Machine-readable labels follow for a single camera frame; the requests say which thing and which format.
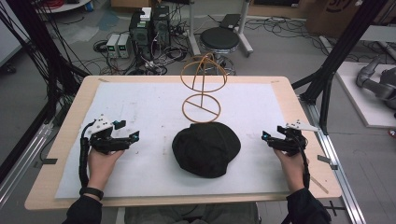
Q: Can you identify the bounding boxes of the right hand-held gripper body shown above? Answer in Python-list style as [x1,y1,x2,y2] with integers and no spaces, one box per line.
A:
[269,119,319,157]

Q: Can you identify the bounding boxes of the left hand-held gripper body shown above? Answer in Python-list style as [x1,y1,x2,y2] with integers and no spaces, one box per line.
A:
[89,114,132,155]

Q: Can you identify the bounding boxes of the black hat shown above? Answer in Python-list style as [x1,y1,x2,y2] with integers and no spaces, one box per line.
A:
[171,121,242,179]

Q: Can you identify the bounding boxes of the copper wire stand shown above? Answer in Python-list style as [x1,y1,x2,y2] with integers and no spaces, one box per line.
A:
[179,52,229,124]

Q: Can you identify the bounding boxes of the person's left hand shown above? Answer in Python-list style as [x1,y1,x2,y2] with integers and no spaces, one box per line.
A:
[87,148,126,191]

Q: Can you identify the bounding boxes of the person's right hand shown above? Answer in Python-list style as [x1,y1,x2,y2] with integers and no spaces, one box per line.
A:
[273,148,305,193]

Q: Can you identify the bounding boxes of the white table mat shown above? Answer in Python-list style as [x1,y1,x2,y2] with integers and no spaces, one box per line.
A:
[54,81,291,200]

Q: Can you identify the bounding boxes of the black wristband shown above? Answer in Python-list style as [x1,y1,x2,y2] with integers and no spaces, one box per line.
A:
[78,186,105,202]

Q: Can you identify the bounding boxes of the grey power supply unit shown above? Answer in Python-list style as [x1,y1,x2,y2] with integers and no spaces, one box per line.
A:
[106,34,121,59]
[118,33,133,59]

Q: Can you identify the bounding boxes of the white floor board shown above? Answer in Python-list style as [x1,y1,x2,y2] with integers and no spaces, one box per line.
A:
[335,61,396,130]

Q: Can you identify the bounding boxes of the black computer tower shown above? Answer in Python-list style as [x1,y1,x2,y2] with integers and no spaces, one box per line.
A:
[128,10,154,62]
[151,5,172,49]

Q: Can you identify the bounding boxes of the person's legs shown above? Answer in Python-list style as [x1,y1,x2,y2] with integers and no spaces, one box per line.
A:
[123,202,262,224]

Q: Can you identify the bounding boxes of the grey robot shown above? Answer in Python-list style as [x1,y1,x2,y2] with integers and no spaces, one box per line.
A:
[355,55,396,110]

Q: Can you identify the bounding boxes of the black round stool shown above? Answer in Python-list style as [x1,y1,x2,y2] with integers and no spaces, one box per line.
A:
[199,26,241,77]

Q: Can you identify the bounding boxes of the white box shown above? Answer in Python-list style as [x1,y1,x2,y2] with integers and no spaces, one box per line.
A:
[139,7,153,21]

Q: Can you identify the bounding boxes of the black flat device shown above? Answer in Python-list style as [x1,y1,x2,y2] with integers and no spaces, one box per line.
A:
[219,13,243,31]

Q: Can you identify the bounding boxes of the cardboard box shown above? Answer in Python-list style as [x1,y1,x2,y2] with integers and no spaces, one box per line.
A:
[305,0,396,39]

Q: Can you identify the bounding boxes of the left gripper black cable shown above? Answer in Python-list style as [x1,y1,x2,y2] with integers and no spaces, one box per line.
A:
[78,119,96,189]

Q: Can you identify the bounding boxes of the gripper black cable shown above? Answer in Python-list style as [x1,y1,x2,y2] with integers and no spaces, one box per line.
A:
[78,119,96,189]
[298,135,312,191]

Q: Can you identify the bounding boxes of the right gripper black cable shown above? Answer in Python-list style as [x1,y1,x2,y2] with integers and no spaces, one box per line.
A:
[298,135,312,191]

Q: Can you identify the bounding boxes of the aluminium rail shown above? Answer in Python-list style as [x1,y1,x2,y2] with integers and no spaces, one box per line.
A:
[0,121,54,208]
[299,95,367,224]

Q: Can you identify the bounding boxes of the tangle of floor cables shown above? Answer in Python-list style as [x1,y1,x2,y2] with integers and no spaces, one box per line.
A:
[92,18,237,77]

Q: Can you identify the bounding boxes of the black metal frame stand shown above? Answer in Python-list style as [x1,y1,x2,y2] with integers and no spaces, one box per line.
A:
[0,0,92,185]
[291,0,390,135]

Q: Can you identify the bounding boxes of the white metal table frame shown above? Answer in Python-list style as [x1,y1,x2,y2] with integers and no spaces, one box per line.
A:
[186,0,254,58]

